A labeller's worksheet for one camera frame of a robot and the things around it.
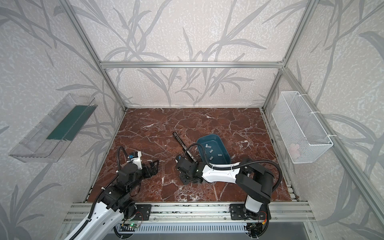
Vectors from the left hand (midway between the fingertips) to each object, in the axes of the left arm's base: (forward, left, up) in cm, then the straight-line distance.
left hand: (155, 158), depth 81 cm
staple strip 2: (+7, -37, -10) cm, 39 cm away
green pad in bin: (+5, +32, +25) cm, 41 cm away
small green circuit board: (-30, +7, -10) cm, 32 cm away
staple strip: (+5, -32, -10) cm, 34 cm away
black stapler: (+8, -16, -9) cm, 21 cm away
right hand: (-3, -15, -8) cm, 17 cm away
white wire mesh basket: (-1, -67, +26) cm, 72 cm away
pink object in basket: (0, -72, +11) cm, 73 cm away
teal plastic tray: (+11, -34, -11) cm, 38 cm away
